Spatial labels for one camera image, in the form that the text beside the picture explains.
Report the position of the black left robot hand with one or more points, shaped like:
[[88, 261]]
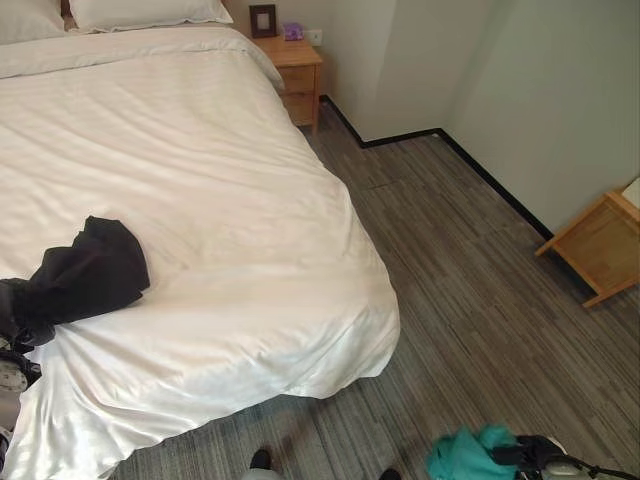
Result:
[[22, 315]]

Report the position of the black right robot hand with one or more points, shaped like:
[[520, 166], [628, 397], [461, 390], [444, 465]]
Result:
[[530, 450]]

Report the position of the teal garment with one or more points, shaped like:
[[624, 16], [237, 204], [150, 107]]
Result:
[[465, 457]]

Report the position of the black garment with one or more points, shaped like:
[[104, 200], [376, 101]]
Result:
[[92, 270]]

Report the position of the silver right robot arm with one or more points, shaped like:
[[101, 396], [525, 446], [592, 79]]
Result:
[[590, 471]]

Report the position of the white duvet bed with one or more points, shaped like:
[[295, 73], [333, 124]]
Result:
[[190, 200]]

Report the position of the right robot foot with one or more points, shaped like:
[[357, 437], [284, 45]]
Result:
[[390, 474]]

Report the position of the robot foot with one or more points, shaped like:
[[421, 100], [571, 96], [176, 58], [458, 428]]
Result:
[[260, 459], [390, 474]]

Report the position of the wooden stool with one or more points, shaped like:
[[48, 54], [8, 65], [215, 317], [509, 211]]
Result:
[[600, 245]]

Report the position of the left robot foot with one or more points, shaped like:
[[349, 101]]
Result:
[[260, 459]]

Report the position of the black baseboard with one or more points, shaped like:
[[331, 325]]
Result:
[[490, 182]]

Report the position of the white pillow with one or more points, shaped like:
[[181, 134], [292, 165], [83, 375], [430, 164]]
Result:
[[145, 12], [20, 20]]

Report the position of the wooden nightstand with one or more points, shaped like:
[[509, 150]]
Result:
[[297, 75]]

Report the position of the purple box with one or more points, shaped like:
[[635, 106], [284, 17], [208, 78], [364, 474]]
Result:
[[291, 31]]

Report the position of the dark picture frame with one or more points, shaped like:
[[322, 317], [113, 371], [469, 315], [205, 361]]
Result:
[[263, 21]]

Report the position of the white wall outlet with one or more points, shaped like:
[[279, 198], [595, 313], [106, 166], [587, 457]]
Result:
[[315, 36]]

